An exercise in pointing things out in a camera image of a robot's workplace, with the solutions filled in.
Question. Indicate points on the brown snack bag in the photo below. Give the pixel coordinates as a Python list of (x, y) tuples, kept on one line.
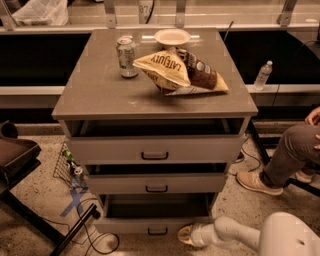
[(200, 74)]

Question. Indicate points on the clear plastic water bottle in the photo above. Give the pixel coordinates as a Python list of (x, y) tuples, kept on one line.
[(263, 76)]

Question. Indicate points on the green soda can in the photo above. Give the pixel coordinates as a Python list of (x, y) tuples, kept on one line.
[(125, 47)]

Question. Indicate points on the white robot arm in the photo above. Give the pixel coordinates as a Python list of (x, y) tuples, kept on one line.
[(282, 234)]

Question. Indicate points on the white plastic bag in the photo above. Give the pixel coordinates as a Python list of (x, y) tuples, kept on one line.
[(42, 12)]

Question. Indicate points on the yellow chip bag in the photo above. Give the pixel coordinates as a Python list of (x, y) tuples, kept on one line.
[(168, 72)]

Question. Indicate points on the tan sneaker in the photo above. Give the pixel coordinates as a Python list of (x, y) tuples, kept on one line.
[(304, 178), (259, 182)]

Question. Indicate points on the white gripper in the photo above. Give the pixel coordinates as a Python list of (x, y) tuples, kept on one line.
[(201, 234)]

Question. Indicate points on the grey middle drawer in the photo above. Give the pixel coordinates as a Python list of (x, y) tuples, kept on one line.
[(157, 178)]

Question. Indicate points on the black chair at left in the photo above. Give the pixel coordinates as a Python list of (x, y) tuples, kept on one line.
[(18, 158)]

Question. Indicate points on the white paper bowl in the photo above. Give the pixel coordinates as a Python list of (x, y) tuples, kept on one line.
[(172, 37)]

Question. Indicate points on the grey top drawer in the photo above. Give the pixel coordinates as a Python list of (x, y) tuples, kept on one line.
[(137, 141)]

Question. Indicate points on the seated person's leg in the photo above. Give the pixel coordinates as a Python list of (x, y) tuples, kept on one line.
[(296, 151)]

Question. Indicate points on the grey drawer cabinet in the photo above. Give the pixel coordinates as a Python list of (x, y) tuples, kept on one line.
[(96, 91)]

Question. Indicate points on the wire basket with items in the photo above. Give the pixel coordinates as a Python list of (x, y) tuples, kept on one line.
[(67, 170)]

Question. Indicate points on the person's hand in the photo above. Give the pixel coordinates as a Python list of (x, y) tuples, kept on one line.
[(313, 119)]

